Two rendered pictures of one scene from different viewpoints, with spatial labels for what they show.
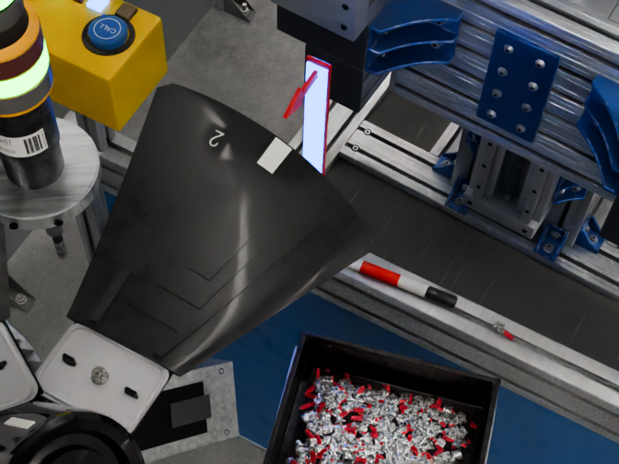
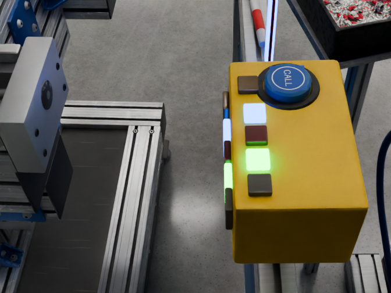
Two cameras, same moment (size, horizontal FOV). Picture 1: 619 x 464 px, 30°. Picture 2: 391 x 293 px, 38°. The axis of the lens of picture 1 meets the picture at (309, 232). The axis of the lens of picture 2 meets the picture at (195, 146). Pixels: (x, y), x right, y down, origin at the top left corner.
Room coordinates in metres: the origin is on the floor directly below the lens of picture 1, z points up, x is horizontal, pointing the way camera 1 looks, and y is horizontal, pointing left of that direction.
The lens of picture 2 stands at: (1.00, 0.51, 1.43)
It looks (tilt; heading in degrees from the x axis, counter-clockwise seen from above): 51 degrees down; 248
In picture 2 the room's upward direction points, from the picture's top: 4 degrees counter-clockwise
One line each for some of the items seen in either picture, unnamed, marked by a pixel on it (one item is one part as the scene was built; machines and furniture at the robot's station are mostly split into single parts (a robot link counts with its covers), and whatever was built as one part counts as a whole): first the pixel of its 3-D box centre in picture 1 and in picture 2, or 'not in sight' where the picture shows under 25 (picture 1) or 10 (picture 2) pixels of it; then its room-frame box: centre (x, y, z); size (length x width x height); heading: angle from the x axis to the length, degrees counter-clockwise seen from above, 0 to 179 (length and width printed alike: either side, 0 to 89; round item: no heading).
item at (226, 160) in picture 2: not in sight; (227, 160); (0.86, 0.25, 1.04); 0.02 x 0.01 x 0.03; 64
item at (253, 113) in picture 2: (98, 2); (254, 113); (0.83, 0.23, 1.08); 0.02 x 0.02 x 0.01; 64
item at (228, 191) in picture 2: not in sight; (228, 208); (0.89, 0.29, 1.04); 0.02 x 0.01 x 0.03; 64
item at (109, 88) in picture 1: (79, 51); (286, 163); (0.81, 0.26, 1.02); 0.16 x 0.10 x 0.11; 64
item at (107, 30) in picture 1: (108, 32); (287, 84); (0.79, 0.22, 1.08); 0.04 x 0.04 x 0.02
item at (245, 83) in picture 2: (126, 11); (248, 84); (0.82, 0.20, 1.08); 0.02 x 0.02 x 0.01; 64
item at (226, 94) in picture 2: not in sight; (226, 110); (0.84, 0.19, 1.04); 0.02 x 0.01 x 0.03; 64
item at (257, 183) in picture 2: not in sight; (259, 185); (0.86, 0.30, 1.08); 0.02 x 0.02 x 0.01; 64
